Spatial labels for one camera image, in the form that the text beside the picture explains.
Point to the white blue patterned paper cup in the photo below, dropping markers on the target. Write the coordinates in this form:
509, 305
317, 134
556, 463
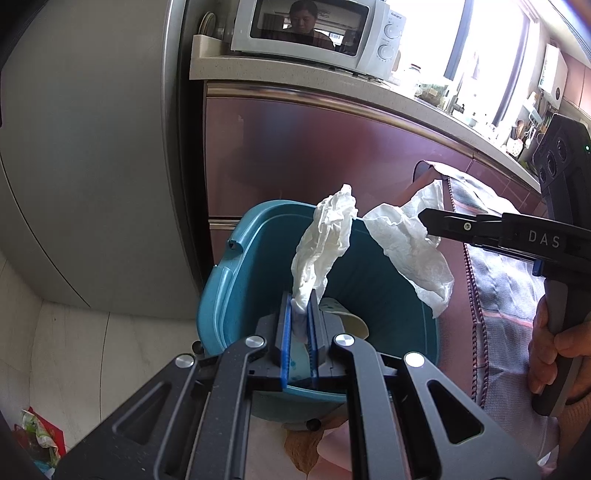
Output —
300, 364

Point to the kitchen window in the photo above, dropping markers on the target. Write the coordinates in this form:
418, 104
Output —
489, 46

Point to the metal kitchen faucet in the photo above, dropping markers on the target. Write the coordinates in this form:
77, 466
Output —
457, 94

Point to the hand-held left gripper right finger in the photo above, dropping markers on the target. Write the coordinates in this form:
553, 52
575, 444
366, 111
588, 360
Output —
315, 346

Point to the purple plaid cloth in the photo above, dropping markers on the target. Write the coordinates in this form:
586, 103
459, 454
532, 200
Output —
503, 290

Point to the white dotted utensil holder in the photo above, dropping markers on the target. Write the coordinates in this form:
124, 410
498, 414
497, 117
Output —
513, 147

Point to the person's right hand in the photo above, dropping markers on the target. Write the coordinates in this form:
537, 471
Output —
572, 344

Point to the large yellow-lined paper cup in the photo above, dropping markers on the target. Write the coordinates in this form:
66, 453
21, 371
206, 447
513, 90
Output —
353, 325

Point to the white microwave oven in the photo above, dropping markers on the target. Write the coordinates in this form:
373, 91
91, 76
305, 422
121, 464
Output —
388, 37

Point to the white water heater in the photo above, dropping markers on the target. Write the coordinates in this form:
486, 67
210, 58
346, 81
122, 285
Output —
554, 74

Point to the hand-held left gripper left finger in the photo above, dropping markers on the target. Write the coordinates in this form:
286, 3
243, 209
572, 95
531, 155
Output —
285, 341

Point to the red green snack packet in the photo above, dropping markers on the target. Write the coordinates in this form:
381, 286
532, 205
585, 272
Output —
37, 438

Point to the round plate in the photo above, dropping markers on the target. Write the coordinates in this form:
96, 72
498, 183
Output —
207, 24

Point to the beige dish holder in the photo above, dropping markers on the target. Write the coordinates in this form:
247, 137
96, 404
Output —
212, 46

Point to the white tissue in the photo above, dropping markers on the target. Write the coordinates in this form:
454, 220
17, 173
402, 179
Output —
406, 249
323, 230

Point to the person's right forearm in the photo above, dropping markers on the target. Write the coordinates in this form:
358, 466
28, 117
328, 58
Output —
575, 434

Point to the grey refrigerator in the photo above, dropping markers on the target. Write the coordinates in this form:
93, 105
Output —
92, 138

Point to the teal plastic bin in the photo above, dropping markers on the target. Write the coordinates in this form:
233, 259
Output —
258, 258

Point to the purple kitchen cabinet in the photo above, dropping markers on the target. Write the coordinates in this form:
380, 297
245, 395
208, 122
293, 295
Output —
286, 147

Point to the bag of green vegetables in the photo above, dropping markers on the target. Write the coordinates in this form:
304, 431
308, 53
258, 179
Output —
431, 94

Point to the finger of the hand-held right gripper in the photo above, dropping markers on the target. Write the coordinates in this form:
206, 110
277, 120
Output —
457, 226

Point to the maroon fringed tablecloth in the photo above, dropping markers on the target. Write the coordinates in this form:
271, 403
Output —
450, 332

